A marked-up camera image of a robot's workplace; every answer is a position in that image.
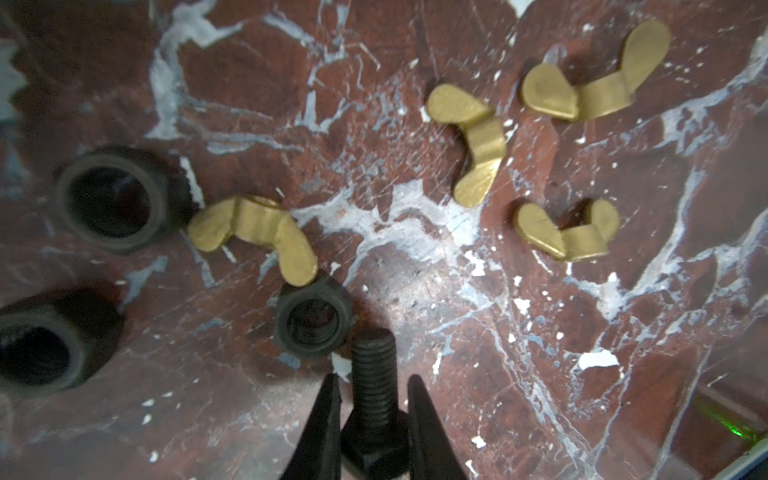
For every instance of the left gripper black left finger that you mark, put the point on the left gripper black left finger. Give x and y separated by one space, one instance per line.
318 452

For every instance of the black hex bolt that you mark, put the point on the black hex bolt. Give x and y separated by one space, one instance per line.
374 440

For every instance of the black hex nut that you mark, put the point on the black hex nut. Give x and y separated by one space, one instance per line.
56 340
122 199
314 320

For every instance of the black hex nut on table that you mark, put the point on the black hex nut on table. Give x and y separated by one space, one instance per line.
56 340

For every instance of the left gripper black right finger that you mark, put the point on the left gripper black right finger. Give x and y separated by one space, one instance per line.
430 453

